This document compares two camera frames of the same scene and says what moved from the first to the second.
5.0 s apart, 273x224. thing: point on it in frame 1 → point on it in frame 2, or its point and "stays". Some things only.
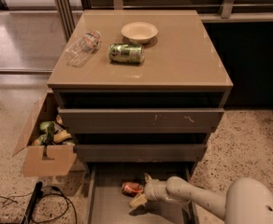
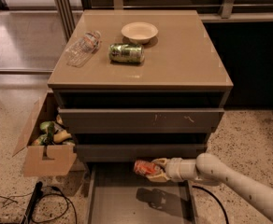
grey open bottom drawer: x=106 y=203 stays
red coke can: x=131 y=189 → x=143 y=167
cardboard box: x=41 y=161 stays
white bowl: x=139 y=33 stays
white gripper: x=152 y=189 → x=174 y=170
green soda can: x=126 y=52 stays
